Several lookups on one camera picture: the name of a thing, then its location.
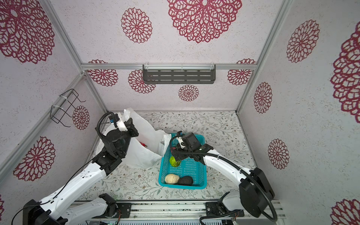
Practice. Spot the dark grey wall shelf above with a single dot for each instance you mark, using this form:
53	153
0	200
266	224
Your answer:
182	74

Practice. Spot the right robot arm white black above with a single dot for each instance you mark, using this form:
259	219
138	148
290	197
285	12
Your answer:
255	193

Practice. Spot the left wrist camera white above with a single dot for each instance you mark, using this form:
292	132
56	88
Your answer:
118	122

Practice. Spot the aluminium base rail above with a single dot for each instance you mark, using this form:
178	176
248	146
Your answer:
166	210

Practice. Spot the lime green round fruit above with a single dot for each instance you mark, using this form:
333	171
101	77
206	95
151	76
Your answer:
173	162

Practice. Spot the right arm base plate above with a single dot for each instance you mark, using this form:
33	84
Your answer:
217	209

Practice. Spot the dark brown avocado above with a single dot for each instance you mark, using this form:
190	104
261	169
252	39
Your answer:
185	181

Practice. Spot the black wire wall rack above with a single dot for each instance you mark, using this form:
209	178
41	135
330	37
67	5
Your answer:
58	112

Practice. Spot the white plastic bag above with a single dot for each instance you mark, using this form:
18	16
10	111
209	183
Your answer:
137	156

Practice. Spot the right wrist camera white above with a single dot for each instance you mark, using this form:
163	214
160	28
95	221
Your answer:
180	140

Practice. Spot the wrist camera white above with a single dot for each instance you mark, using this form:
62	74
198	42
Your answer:
118	122
180	140

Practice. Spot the teal plastic basket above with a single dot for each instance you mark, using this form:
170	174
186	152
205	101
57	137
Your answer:
188	167

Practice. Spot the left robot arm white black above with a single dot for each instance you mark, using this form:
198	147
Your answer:
55	208

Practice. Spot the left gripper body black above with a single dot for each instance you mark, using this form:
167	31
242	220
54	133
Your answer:
127	137

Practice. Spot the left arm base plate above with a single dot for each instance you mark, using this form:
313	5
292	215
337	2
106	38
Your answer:
123	209

